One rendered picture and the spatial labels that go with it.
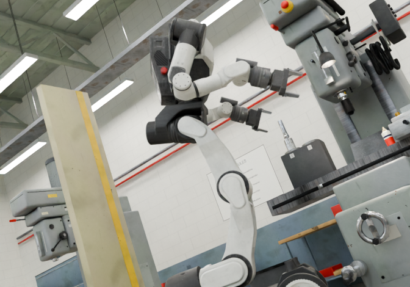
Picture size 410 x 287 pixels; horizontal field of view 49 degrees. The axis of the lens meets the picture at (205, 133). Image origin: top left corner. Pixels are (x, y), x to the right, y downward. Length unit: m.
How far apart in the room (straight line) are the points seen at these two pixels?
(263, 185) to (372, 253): 5.40
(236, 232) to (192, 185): 6.00
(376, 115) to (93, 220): 1.85
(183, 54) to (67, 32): 7.87
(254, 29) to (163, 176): 3.07
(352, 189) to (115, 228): 1.69
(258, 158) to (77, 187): 4.56
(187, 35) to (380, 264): 1.20
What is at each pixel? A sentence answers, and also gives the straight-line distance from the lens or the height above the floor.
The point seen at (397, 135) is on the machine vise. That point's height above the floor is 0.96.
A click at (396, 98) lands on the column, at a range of 2.69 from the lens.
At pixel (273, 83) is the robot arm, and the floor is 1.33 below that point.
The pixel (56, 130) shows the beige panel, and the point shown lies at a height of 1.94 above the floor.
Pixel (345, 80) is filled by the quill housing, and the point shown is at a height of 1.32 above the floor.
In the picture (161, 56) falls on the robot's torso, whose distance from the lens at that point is 2.13.
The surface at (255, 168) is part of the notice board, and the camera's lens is 7.28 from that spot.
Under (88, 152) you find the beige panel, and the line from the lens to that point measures 3.28.
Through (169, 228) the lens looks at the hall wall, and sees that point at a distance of 8.29.
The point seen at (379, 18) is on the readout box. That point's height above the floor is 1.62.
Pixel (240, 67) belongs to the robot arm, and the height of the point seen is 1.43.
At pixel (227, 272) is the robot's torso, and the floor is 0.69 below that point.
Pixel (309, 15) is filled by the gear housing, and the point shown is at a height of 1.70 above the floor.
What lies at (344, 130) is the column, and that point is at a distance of 2.74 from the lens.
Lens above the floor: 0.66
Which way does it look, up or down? 18 degrees up
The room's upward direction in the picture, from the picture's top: 21 degrees counter-clockwise
